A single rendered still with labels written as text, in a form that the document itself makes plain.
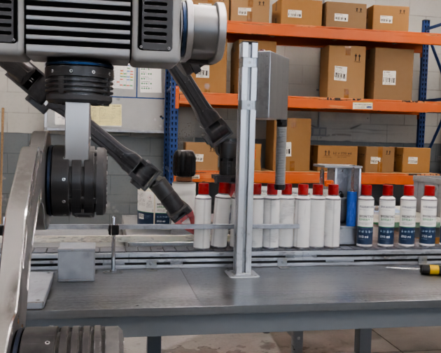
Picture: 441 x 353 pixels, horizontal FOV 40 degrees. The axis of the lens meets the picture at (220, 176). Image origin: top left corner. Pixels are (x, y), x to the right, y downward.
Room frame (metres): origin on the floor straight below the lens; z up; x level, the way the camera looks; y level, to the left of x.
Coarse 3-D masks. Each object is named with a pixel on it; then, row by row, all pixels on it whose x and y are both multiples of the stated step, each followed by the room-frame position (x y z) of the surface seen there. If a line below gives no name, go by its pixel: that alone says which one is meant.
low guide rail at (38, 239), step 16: (0, 240) 1.80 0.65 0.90; (48, 240) 1.83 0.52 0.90; (64, 240) 1.83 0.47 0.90; (80, 240) 1.84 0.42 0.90; (96, 240) 1.85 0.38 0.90; (128, 240) 1.87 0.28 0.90; (144, 240) 1.88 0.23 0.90; (160, 240) 1.89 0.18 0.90; (176, 240) 1.90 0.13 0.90; (192, 240) 1.91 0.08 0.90
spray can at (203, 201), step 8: (200, 184) 1.86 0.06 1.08; (208, 184) 1.87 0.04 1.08; (200, 192) 1.86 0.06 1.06; (208, 192) 1.87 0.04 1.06; (200, 200) 1.85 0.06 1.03; (208, 200) 1.85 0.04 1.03; (200, 208) 1.85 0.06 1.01; (208, 208) 1.85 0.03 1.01; (200, 216) 1.85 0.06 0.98; (208, 216) 1.86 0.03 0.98; (200, 232) 1.85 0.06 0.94; (208, 232) 1.86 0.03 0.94; (200, 240) 1.85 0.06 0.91; (208, 240) 1.86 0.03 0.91; (200, 248) 1.85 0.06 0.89; (208, 248) 1.86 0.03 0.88
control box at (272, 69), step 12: (264, 60) 1.74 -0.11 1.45; (276, 60) 1.78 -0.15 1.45; (288, 60) 1.88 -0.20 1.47; (264, 72) 1.74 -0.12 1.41; (276, 72) 1.78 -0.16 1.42; (288, 72) 1.88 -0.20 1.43; (264, 84) 1.74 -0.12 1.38; (276, 84) 1.78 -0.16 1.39; (264, 96) 1.74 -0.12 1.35; (276, 96) 1.79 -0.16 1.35; (264, 108) 1.74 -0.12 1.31; (276, 108) 1.79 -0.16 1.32
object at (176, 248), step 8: (0, 248) 1.80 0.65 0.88; (32, 248) 1.81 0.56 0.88; (40, 248) 1.81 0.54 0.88; (48, 248) 1.82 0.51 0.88; (56, 248) 1.82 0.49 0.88; (96, 248) 1.84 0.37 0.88; (104, 248) 1.84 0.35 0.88; (120, 248) 1.85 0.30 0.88; (128, 248) 1.85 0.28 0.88; (136, 248) 1.85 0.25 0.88; (144, 248) 1.86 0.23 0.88; (152, 248) 1.86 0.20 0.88; (160, 248) 1.86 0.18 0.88; (168, 248) 1.87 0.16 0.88; (176, 248) 1.87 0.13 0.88; (184, 248) 1.87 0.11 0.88; (192, 248) 1.88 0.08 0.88; (280, 248) 1.92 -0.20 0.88; (312, 248) 1.93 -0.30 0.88; (328, 248) 1.94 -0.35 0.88; (344, 248) 1.95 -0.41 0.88; (352, 248) 1.95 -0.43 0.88; (360, 248) 1.96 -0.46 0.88; (368, 248) 1.96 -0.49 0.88; (376, 248) 1.96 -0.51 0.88; (384, 248) 1.97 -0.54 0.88; (392, 248) 1.97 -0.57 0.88; (400, 248) 1.98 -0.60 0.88; (408, 248) 1.98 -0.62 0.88; (416, 248) 1.98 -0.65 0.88; (424, 248) 1.99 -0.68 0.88; (432, 248) 1.99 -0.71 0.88; (440, 248) 2.00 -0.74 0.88
